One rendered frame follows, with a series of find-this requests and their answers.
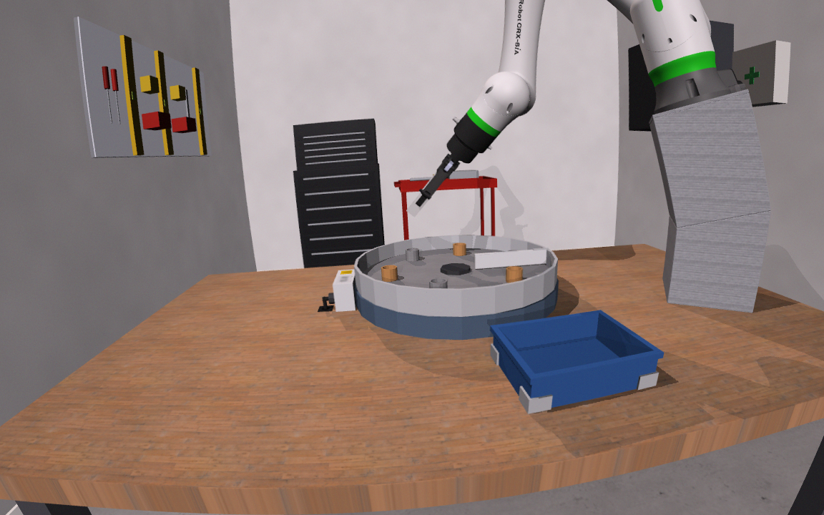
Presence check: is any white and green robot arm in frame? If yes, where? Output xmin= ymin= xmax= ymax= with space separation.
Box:
xmin=453 ymin=0 xmax=746 ymax=153

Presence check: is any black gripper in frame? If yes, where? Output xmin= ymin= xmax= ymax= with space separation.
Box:
xmin=406 ymin=134 xmax=478 ymax=217

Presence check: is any blue open-top crate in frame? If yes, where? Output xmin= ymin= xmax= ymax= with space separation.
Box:
xmin=490 ymin=310 xmax=664 ymax=414

